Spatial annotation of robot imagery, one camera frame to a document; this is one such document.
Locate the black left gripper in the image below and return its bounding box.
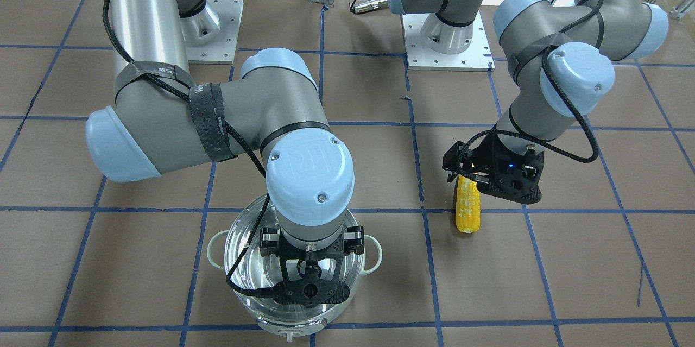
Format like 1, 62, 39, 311
443, 134, 544, 204

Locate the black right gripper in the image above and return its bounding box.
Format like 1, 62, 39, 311
259, 225, 364, 307

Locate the yellow corn cob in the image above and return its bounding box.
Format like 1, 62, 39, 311
454, 175, 480, 234

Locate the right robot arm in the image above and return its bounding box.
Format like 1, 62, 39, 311
85, 0, 365, 308

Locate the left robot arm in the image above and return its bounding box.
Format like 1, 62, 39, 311
442, 0, 668, 204

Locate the white steel pot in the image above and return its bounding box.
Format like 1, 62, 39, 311
207, 194, 383, 342

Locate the brown paper table mat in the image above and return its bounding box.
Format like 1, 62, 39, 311
0, 0, 695, 347

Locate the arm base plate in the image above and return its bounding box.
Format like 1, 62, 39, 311
180, 0, 244, 65
401, 13, 495, 72

